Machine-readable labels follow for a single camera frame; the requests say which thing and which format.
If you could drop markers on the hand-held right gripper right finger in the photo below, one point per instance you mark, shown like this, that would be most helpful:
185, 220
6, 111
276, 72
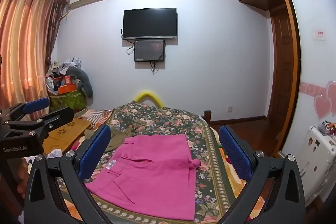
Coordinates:
233, 153

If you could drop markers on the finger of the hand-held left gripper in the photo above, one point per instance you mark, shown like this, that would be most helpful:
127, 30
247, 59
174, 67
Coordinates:
60, 115
35, 105

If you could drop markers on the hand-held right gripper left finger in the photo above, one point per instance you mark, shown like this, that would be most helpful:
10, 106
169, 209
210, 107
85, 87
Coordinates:
94, 153

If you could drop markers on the pink pants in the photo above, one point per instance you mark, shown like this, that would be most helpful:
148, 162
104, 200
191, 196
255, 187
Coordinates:
152, 169

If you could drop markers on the olive green pants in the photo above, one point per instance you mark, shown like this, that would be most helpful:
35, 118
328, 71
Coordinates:
116, 138

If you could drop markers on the green patterned box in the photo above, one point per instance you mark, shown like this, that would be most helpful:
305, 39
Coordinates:
68, 100

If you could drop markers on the wooden lap desk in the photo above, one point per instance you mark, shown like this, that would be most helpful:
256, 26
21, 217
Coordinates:
67, 132

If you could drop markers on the orange box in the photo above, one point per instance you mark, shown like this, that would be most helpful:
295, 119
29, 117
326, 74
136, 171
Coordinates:
67, 88

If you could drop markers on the striped cloth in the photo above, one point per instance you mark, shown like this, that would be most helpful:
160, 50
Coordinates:
95, 115

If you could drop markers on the white cloth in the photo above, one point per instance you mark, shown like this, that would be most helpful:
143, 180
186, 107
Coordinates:
55, 153

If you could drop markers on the grey plush toy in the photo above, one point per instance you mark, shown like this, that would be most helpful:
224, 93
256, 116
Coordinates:
85, 81

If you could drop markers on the pile of clothes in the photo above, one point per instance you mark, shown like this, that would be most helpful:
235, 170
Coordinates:
67, 64

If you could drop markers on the orange printed blanket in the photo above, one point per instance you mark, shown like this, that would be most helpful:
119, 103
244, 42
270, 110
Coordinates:
256, 203

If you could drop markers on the orange brown curtain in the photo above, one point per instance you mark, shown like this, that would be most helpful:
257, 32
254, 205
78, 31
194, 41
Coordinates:
23, 43

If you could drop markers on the dark floral blanket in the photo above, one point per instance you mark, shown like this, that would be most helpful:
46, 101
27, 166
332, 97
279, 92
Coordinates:
162, 119

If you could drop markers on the yellow foam tube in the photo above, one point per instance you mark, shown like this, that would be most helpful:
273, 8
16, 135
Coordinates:
149, 96

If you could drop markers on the white refrigerator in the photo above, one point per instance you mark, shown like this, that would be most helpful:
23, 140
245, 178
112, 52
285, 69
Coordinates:
317, 155

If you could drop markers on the small items on suitcase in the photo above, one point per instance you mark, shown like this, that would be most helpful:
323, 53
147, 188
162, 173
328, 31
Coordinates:
328, 127

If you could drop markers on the brown wooden door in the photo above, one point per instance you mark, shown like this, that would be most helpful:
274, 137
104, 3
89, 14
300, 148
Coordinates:
282, 61

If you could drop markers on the wardrobe door with heart stickers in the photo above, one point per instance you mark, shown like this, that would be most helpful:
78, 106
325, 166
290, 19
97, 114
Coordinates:
309, 61

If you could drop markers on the white label sticker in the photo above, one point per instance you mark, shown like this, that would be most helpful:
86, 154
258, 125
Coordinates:
319, 34

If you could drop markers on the wooden bed post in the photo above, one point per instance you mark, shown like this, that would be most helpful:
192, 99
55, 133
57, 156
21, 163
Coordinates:
207, 115

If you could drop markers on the small black wall monitor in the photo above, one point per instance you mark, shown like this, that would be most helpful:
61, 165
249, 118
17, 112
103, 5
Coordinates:
149, 50

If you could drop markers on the black wall television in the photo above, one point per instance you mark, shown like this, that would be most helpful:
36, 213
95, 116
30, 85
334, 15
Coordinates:
150, 23

